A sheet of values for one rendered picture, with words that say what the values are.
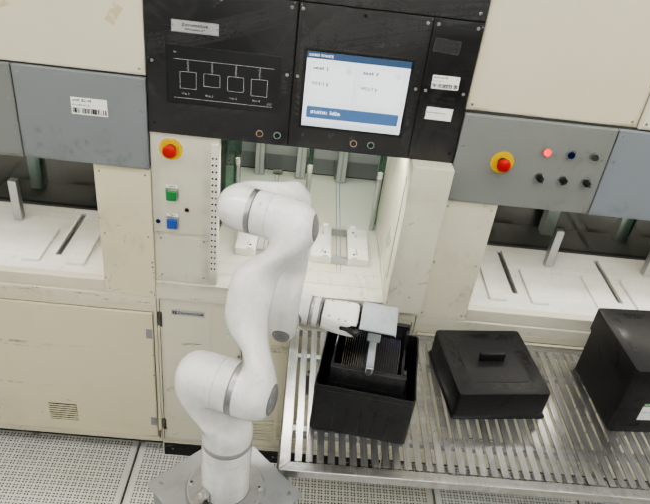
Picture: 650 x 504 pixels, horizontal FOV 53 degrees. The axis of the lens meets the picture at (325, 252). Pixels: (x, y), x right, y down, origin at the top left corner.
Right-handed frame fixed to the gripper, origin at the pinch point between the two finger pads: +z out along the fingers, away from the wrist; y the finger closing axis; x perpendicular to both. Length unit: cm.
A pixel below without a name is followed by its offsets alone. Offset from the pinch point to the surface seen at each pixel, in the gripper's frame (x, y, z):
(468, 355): -19.4, -17.6, 31.0
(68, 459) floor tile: -108, -15, -105
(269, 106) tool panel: 44, -30, -40
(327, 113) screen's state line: 45, -32, -24
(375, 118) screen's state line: 45, -34, -11
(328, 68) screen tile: 57, -32, -26
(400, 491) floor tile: -106, -30, 26
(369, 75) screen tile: 57, -33, -15
